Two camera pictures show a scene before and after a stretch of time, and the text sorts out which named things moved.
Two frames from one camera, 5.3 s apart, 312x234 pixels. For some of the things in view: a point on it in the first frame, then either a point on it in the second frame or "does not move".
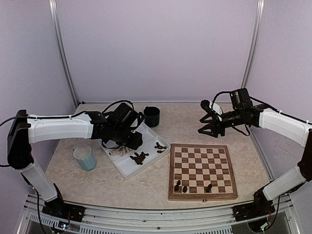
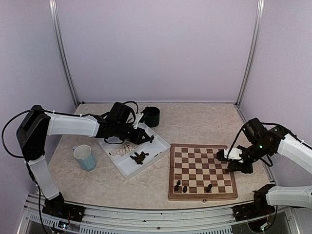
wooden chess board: [201, 172] does not move
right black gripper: [215, 128] → [242, 167]
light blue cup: [83, 154] does not move
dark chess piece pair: [158, 146] → [157, 154]
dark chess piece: [208, 188] does not move
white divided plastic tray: [129, 162] does not move
